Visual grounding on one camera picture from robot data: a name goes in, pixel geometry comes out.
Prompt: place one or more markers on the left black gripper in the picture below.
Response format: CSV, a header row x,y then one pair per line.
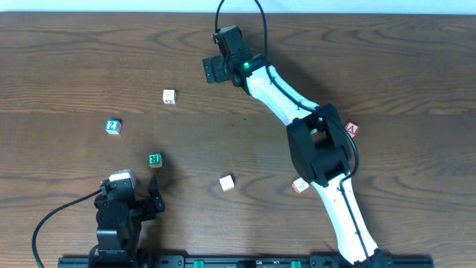
x,y
149,205

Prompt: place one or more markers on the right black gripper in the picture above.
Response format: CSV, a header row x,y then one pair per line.
x,y
213,69

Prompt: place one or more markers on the blue number 2 block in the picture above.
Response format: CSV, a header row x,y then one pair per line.
x,y
113,127

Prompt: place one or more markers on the red letter A block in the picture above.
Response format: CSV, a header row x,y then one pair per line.
x,y
352,128

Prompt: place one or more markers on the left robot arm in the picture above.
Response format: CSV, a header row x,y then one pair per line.
x,y
119,221

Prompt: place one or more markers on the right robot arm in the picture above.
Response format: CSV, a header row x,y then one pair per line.
x,y
320,148

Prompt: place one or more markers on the green letter R block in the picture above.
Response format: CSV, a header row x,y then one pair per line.
x,y
155,160

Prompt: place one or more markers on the plain white wooden block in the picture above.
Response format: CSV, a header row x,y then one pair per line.
x,y
227,183

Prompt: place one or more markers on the white block with black drawing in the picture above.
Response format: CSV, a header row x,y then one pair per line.
x,y
169,96

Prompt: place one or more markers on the white block with red drawing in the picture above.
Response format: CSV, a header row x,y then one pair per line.
x,y
300,185

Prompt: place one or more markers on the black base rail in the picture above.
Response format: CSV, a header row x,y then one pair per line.
x,y
313,261

